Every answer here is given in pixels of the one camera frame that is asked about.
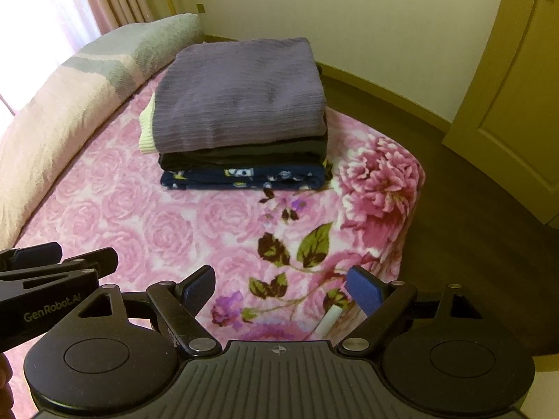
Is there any purple cream knit cardigan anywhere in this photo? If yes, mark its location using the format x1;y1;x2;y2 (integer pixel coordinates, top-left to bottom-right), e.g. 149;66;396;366
138;37;327;154

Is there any person's left hand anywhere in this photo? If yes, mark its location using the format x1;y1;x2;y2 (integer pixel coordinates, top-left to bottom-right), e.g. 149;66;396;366
0;353;13;410

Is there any pink floral bed blanket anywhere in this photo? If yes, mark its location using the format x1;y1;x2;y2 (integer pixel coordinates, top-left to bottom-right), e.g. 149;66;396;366
19;79;426;343

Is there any navy floral folded garment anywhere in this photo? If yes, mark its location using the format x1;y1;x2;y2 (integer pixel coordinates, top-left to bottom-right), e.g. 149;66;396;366
160;164;332;190

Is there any black folded garment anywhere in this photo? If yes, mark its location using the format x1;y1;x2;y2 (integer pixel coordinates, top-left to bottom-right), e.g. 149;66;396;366
158;132;328;171

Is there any rolled grey pink duvet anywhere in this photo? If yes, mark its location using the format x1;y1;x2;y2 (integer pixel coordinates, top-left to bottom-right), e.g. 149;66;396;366
1;13;204;249

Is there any olive green door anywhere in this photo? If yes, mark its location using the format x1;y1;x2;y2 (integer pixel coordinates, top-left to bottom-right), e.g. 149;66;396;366
443;0;558;228

